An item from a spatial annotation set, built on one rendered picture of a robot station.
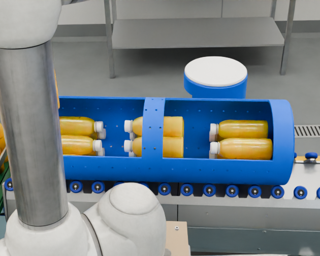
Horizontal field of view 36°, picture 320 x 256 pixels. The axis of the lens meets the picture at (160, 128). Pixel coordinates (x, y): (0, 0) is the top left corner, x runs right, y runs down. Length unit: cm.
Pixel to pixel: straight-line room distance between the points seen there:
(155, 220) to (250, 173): 57
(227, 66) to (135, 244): 134
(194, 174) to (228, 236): 33
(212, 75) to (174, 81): 213
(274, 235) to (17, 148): 113
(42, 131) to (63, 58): 394
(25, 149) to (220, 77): 140
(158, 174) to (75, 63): 320
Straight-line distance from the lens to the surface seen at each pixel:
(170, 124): 161
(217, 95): 214
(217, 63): 230
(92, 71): 451
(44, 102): 86
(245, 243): 187
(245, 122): 169
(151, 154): 154
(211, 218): 172
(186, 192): 166
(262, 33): 456
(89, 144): 170
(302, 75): 453
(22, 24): 78
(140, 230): 107
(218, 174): 158
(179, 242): 137
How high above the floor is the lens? 206
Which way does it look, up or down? 34 degrees down
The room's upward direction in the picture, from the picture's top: 1 degrees counter-clockwise
